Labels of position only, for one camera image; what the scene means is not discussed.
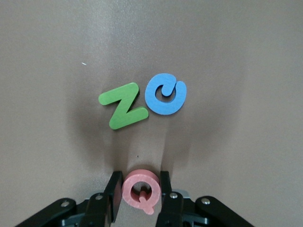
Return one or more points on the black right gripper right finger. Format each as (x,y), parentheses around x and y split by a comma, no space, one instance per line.
(172,210)

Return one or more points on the green letter N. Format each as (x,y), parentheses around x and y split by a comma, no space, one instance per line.
(124,106)

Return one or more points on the brown table mat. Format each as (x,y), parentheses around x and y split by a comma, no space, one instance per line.
(71,71)

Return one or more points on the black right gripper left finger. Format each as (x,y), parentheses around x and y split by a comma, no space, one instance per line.
(94,210)

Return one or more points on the blue letter C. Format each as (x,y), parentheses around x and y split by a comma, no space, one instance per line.
(151,99)

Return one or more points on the pink letter Q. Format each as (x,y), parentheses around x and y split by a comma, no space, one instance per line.
(126,189)

